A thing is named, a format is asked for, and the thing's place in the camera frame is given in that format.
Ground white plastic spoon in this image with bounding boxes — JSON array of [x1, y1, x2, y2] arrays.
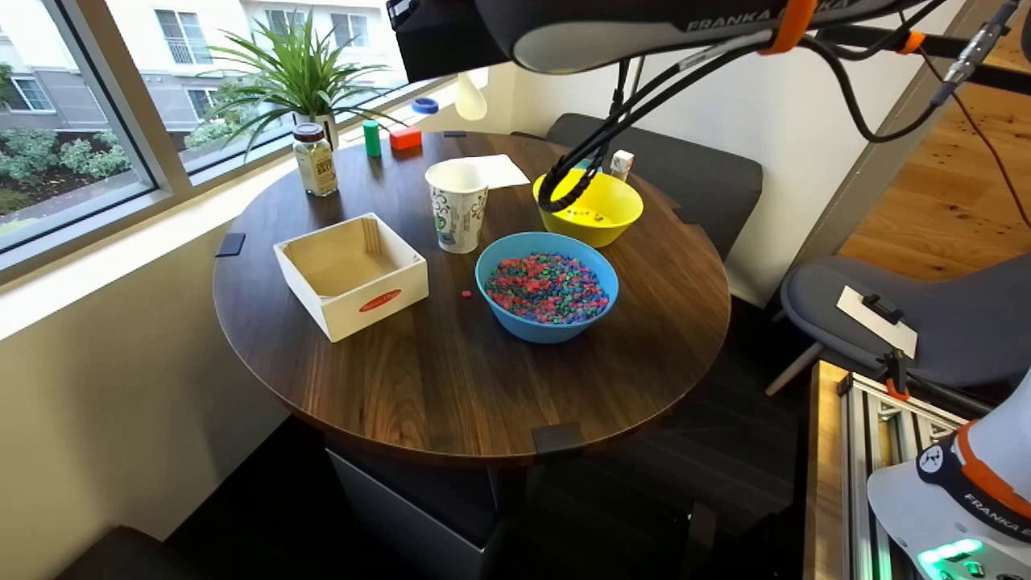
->
[[455, 73, 485, 124]]

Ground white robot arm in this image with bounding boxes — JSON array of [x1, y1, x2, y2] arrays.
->
[[474, 0, 944, 73]]

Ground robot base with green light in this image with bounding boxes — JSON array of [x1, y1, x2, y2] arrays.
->
[[865, 372, 1031, 580]]

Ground colourful cereal in blue bowl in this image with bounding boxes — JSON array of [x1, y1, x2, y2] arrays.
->
[[485, 253, 613, 325]]

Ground blue bowl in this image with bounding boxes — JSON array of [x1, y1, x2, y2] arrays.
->
[[474, 233, 617, 345]]

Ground cereal pieces in yellow bowl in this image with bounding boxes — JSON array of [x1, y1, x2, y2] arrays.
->
[[564, 208, 617, 228]]

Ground patterned paper cup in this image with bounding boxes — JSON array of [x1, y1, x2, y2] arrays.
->
[[425, 161, 485, 256]]

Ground yellow bowl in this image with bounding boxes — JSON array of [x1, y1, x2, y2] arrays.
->
[[542, 174, 645, 248]]

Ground white paper napkin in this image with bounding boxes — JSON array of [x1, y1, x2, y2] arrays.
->
[[440, 154, 526, 190]]

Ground white wooden box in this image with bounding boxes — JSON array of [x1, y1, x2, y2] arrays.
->
[[274, 212, 427, 343]]

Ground small white carton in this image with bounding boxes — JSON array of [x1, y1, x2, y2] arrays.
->
[[610, 148, 633, 180]]

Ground blue cap on windowsill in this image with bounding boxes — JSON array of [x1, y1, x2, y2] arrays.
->
[[412, 97, 439, 115]]

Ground green block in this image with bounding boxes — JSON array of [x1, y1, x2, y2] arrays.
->
[[360, 119, 382, 158]]

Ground dark grey bench cushion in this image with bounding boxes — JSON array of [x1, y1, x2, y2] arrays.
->
[[527, 128, 764, 260]]

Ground glass jar with dark lid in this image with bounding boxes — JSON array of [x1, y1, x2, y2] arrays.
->
[[293, 124, 339, 197]]

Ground potted green plant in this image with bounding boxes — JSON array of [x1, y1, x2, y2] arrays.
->
[[209, 14, 400, 146]]

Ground grey office chair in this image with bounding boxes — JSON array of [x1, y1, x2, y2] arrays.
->
[[779, 256, 1031, 415]]

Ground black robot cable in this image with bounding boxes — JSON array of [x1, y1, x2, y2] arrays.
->
[[536, 0, 1031, 217]]

